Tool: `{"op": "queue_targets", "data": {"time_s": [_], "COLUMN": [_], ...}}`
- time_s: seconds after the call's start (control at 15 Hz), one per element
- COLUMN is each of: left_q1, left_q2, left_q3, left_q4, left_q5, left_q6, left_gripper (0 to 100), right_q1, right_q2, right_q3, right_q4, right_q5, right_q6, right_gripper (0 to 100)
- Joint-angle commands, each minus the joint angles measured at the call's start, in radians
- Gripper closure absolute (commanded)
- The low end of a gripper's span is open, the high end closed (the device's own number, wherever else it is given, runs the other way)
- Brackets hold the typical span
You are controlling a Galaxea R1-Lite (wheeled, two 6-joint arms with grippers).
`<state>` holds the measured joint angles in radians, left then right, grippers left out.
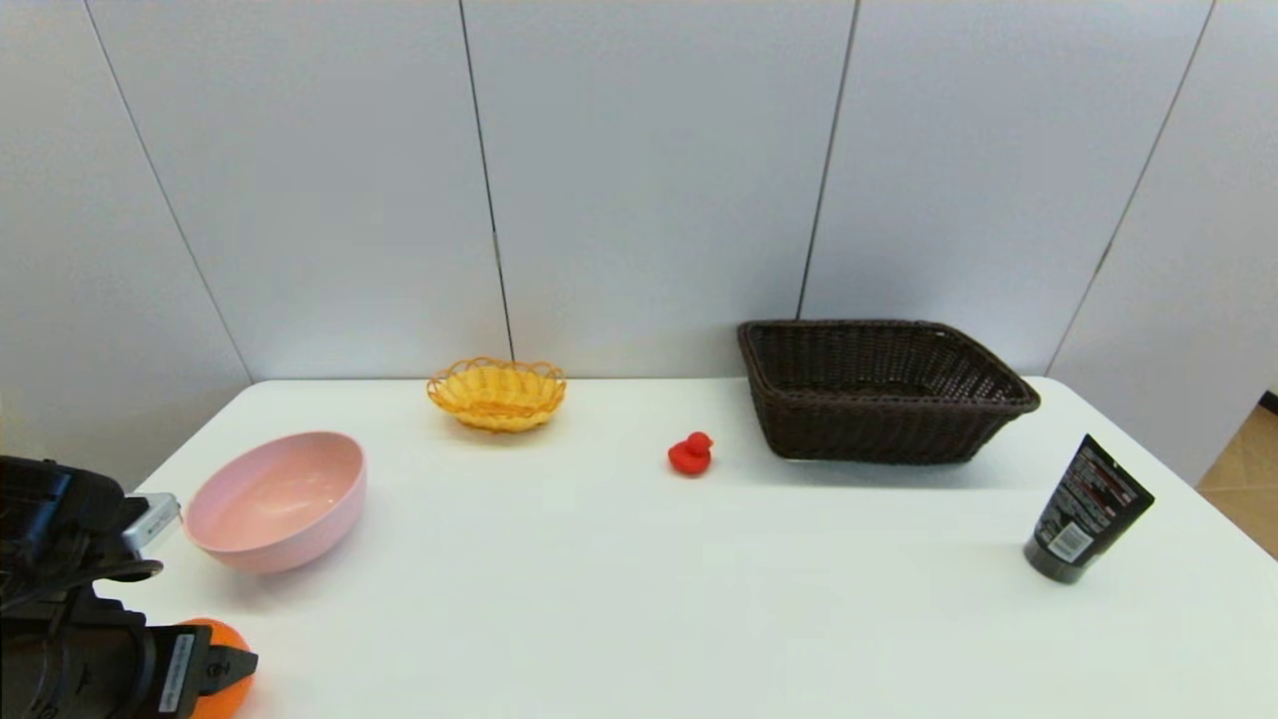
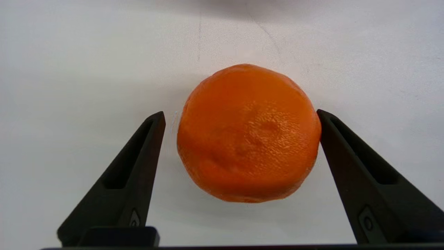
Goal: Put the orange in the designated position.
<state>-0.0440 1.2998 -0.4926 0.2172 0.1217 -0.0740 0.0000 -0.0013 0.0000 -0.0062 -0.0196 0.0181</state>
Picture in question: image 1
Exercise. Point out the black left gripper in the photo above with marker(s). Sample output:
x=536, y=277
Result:
x=150, y=669

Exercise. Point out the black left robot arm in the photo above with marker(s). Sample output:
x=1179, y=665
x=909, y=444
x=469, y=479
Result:
x=40, y=519

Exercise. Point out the red rubber duck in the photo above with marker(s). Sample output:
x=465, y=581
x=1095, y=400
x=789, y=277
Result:
x=689, y=455

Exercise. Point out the orange fruit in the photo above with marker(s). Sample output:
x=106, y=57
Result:
x=230, y=699

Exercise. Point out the pink bowl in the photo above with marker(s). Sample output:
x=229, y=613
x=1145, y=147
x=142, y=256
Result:
x=275, y=504

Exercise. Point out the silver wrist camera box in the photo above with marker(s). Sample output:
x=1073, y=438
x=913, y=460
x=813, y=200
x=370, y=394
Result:
x=152, y=519

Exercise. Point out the dark brown wicker basket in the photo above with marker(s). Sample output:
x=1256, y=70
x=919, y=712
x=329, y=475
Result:
x=879, y=399

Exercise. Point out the black cosmetic tube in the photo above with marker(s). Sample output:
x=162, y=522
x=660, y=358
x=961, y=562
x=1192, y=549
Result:
x=1088, y=509

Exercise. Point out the small yellow woven basket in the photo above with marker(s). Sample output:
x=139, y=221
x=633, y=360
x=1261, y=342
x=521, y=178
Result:
x=497, y=394

